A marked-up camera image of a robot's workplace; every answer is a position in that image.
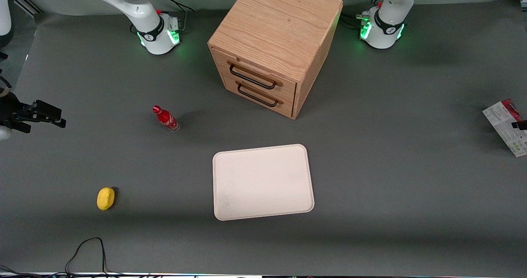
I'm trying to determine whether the red cookie box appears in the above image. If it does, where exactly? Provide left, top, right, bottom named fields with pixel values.
left=482, top=98, right=527, bottom=158

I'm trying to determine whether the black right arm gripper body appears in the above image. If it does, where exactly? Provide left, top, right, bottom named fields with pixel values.
left=0, top=91, right=33, bottom=134

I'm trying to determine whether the black arm base cable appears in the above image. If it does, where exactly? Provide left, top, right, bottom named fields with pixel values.
left=157, top=0, right=195, bottom=33
left=341, top=13, right=364, bottom=30

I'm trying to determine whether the black drawer handle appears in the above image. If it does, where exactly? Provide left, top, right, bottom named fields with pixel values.
left=229, top=63, right=278, bottom=90
left=236, top=83, right=280, bottom=107

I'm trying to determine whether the red cola bottle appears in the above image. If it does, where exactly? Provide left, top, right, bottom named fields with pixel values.
left=152, top=105, right=181, bottom=133

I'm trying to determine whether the yellow lemon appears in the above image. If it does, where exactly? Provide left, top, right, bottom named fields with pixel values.
left=97, top=187, right=116, bottom=211

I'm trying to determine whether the wooden drawer cabinet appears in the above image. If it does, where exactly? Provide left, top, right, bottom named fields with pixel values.
left=207, top=0, right=344, bottom=120

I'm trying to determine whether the black right arm base cable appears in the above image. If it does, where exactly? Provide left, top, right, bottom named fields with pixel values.
left=157, top=0, right=195, bottom=33

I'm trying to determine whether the thin black looped cable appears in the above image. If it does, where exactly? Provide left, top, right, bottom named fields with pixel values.
left=65, top=237, right=110, bottom=277

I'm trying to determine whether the wooden drawer front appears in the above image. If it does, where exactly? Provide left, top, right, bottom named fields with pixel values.
left=211, top=47, right=298, bottom=102
left=220, top=70, right=296, bottom=119

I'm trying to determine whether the black left arm base cable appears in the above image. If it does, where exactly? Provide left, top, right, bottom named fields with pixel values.
left=341, top=13, right=364, bottom=30

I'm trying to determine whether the beige plastic tray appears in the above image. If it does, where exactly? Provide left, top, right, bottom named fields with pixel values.
left=212, top=144, right=315, bottom=222

